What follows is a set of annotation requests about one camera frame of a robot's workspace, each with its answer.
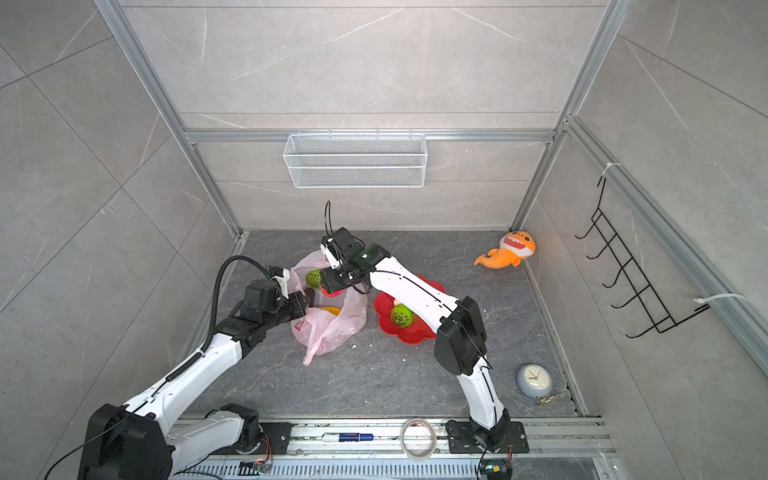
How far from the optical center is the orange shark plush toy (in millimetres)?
1062

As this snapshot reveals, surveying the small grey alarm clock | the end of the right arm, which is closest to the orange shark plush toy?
the small grey alarm clock

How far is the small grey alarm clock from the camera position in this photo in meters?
0.80

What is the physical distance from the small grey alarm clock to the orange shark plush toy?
37 centimetres

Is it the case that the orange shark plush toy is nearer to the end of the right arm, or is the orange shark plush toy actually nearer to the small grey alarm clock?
the small grey alarm clock
